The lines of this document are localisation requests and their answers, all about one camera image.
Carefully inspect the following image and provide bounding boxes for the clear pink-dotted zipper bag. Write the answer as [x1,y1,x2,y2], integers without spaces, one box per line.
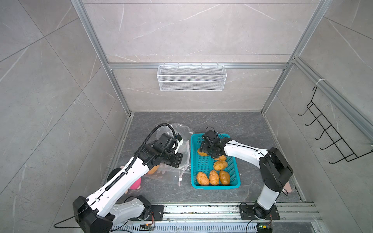
[144,123,194,186]

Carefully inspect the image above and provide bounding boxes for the metal base rail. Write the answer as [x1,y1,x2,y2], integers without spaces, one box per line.
[115,203,328,233]

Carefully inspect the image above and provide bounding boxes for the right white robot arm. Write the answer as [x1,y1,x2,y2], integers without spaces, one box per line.
[196,130,293,219]

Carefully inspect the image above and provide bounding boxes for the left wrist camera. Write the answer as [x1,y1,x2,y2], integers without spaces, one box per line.
[173,133,184,154]

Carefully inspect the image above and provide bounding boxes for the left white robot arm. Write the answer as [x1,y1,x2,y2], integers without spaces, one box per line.
[73,141,183,233]

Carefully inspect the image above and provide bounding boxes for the checkered beige cloth item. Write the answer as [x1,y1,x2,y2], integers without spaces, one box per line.
[282,182,292,196]

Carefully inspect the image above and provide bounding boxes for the black wire hook rack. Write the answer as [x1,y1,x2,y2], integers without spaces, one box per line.
[298,85,373,165]

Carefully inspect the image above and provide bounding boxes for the black corrugated cable conduit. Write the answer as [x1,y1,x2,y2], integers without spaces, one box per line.
[103,123,178,191]

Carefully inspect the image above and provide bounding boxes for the teal plastic basket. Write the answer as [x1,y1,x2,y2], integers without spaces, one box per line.
[190,133,241,190]

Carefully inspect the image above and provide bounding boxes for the white wire mesh shelf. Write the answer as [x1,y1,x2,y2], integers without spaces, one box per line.
[157,65,227,92]

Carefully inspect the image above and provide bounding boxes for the pink plush pig toy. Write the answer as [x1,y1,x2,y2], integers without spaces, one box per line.
[124,177,142,194]

